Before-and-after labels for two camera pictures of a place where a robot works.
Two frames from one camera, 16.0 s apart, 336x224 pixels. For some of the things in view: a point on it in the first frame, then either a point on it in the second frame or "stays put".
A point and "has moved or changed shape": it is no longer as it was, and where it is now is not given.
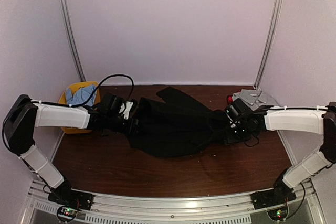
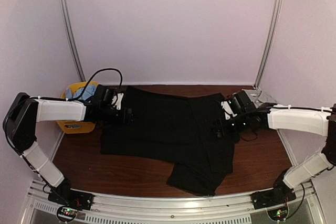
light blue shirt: [81, 95] stays put
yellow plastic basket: [63, 99] stays put
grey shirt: [250, 97] stays put
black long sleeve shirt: [177, 127] has moved or changed shape
